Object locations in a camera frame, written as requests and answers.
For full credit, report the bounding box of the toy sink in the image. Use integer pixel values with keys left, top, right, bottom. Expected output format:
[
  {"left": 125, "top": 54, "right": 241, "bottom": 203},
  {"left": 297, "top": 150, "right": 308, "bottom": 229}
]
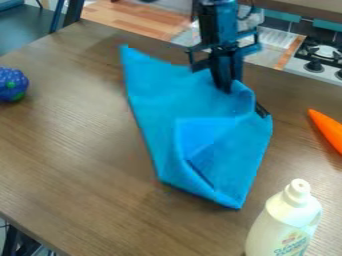
[{"left": 243, "top": 25, "right": 308, "bottom": 52}]

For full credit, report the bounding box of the orange toy carrot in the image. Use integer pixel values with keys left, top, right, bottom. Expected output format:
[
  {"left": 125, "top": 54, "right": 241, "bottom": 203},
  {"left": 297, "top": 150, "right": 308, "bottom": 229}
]
[{"left": 307, "top": 108, "right": 342, "bottom": 156}]

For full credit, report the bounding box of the blue cloth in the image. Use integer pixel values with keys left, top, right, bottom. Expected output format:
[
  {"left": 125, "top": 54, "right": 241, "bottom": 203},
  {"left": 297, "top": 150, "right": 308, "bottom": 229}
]
[{"left": 117, "top": 44, "right": 274, "bottom": 211}]

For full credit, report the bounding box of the toy stove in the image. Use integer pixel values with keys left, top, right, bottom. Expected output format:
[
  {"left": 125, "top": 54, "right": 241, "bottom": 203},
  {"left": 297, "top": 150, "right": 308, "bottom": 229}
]
[{"left": 281, "top": 34, "right": 342, "bottom": 88}]

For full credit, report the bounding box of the blue toy ball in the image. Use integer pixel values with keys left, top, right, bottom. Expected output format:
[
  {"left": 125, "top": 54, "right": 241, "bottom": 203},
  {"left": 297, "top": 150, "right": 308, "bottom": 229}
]
[{"left": 0, "top": 66, "right": 31, "bottom": 104}]

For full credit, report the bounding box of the white bottle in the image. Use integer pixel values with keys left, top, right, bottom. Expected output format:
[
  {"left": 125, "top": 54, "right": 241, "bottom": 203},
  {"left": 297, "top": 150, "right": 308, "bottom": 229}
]
[{"left": 243, "top": 178, "right": 325, "bottom": 256}]

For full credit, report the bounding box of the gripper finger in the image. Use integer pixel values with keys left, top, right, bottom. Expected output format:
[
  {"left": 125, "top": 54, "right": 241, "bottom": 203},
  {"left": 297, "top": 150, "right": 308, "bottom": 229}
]
[
  {"left": 229, "top": 52, "right": 248, "bottom": 86},
  {"left": 209, "top": 49, "right": 234, "bottom": 95}
]

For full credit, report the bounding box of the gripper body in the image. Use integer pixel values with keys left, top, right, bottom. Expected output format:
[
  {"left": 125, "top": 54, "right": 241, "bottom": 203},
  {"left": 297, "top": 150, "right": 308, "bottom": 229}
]
[{"left": 185, "top": 13, "right": 265, "bottom": 74}]

